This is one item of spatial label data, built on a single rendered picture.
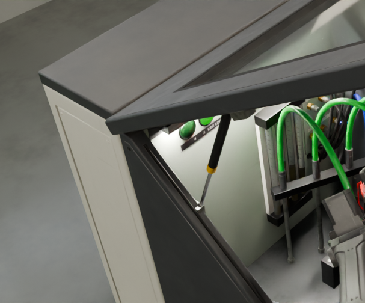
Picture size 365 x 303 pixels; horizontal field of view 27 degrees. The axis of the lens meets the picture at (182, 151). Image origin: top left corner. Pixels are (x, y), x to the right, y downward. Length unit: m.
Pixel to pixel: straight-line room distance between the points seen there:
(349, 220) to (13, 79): 3.64
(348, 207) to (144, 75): 0.56
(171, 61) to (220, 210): 0.42
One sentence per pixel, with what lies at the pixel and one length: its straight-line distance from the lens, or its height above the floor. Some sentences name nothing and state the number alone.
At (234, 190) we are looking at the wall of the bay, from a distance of 1.89.
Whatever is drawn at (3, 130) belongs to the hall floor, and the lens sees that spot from 4.37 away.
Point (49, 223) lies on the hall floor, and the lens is 3.64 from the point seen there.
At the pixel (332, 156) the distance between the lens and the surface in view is 1.51.
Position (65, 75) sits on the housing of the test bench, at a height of 1.50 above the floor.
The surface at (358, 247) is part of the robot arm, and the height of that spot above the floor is 1.47.
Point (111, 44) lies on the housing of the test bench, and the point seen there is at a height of 1.50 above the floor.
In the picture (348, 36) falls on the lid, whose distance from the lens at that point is 1.20.
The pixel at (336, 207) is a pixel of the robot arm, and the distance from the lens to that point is 1.37.
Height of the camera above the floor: 2.38
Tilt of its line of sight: 38 degrees down
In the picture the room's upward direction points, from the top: 12 degrees counter-clockwise
